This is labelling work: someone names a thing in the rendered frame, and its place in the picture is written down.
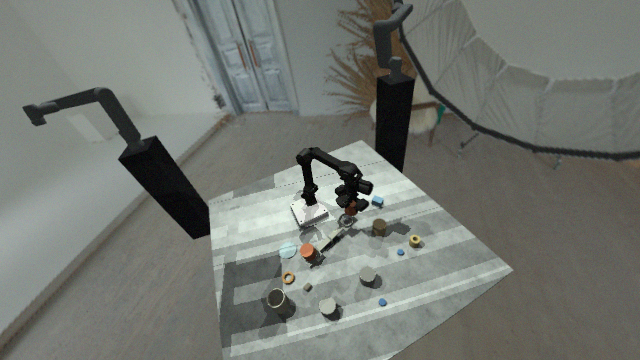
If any brown ring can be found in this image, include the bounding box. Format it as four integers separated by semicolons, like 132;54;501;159
282;271;295;285

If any beige hollow cylinder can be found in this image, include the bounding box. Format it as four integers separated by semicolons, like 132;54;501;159
267;288;290;314

